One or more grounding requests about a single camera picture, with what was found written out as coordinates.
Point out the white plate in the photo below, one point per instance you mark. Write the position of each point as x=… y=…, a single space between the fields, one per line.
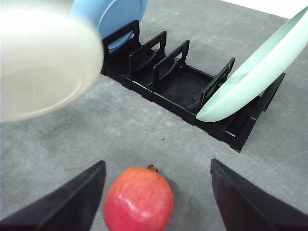
x=49 y=54

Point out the red pomegranate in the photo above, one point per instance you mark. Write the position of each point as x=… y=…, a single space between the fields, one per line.
x=138 y=199

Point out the black plate rack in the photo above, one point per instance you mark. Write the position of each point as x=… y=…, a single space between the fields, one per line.
x=181 y=90

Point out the blue plate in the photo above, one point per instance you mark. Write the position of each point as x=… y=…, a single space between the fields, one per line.
x=108 y=16

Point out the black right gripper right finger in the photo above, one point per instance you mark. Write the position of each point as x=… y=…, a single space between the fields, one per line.
x=246 y=207

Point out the green plate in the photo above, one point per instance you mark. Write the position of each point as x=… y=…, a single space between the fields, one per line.
x=257 y=86

